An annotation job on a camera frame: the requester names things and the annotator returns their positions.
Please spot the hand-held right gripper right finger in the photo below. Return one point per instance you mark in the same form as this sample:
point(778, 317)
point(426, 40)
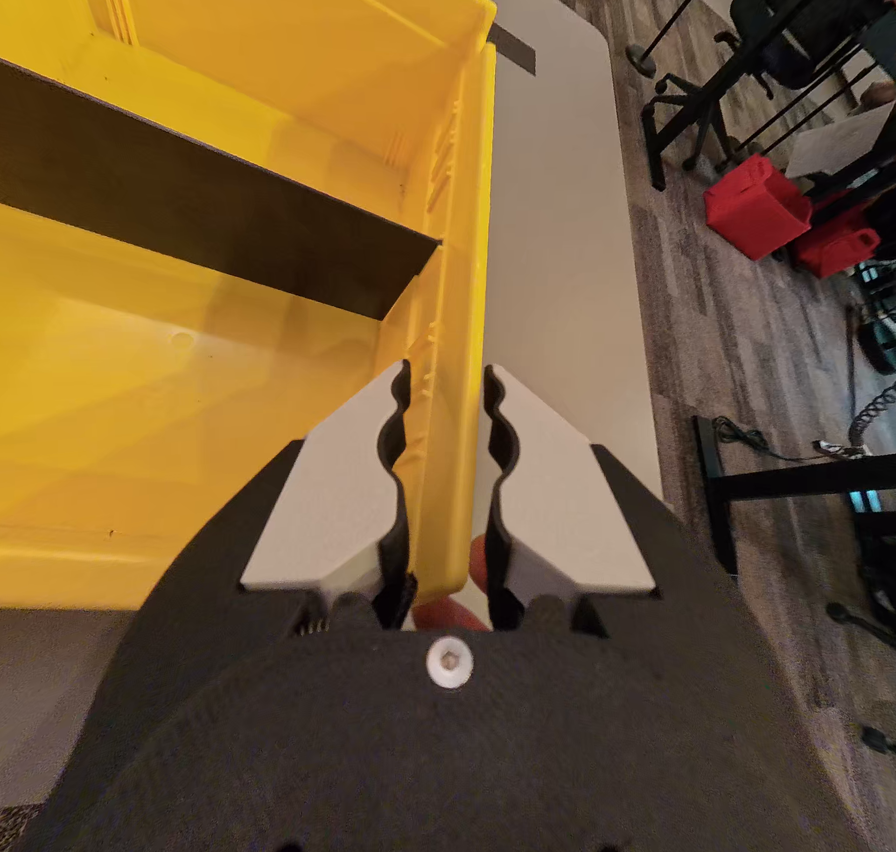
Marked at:
point(574, 516)

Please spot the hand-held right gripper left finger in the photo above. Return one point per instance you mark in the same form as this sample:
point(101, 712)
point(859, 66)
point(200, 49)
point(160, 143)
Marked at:
point(329, 516)

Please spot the yellow plastic bin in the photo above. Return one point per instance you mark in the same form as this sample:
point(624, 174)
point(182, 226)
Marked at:
point(168, 418)

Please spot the black desk frame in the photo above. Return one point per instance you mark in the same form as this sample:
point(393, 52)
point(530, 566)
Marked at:
point(784, 481)

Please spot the person's right hand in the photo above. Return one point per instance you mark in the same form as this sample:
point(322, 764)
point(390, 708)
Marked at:
point(476, 572)

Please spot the black office chair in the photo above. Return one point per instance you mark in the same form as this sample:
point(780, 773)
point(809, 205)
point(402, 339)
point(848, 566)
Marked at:
point(784, 26)

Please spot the black plastic bin divider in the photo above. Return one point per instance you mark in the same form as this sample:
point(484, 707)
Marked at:
point(210, 208)

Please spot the red floor container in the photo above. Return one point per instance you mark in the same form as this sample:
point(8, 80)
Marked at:
point(840, 236)
point(756, 208)

